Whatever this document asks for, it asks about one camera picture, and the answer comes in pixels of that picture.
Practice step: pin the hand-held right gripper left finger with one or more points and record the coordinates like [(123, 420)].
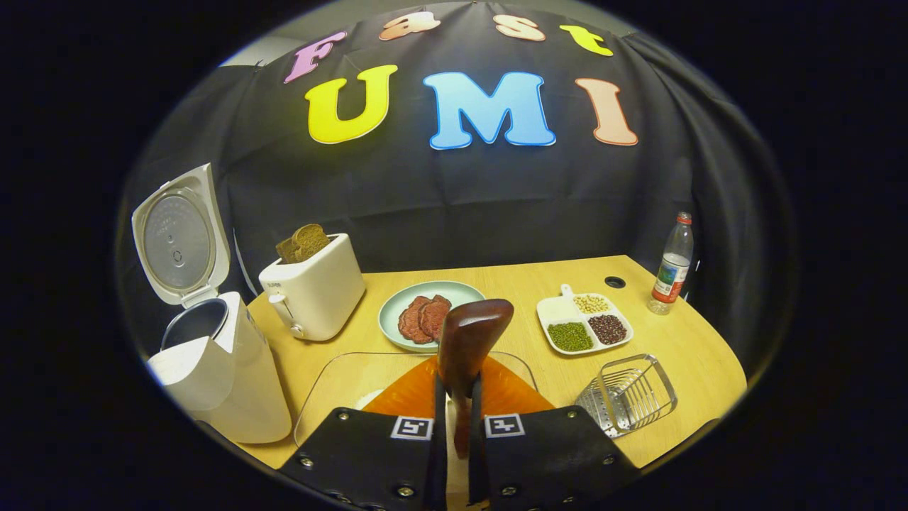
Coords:
[(440, 461)]

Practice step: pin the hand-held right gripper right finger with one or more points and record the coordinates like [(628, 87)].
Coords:
[(475, 461)]

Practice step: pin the brown wooden spoon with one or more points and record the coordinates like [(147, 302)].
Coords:
[(468, 341)]

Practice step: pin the white rice cooker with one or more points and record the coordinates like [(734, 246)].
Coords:
[(241, 383)]

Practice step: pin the clear glass tray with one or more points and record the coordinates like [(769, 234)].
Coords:
[(333, 383)]

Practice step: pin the red meat slice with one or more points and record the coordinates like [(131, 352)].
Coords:
[(436, 316), (410, 323)]

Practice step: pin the pile of green mung beans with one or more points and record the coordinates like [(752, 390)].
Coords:
[(569, 336)]

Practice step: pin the pale green plate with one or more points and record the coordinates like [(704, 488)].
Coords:
[(454, 292)]

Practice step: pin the white divided dish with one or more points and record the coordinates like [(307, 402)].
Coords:
[(560, 309)]

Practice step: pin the pile of dark red beans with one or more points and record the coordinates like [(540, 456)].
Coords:
[(608, 329)]

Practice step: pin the pile of yellow soybeans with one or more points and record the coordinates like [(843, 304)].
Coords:
[(591, 304)]

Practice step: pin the white toaster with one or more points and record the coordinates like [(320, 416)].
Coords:
[(319, 291)]

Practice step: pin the brown bread slice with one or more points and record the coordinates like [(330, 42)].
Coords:
[(312, 241), (284, 250)]

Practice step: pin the clear plastic water bottle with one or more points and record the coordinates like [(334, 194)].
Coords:
[(670, 277)]

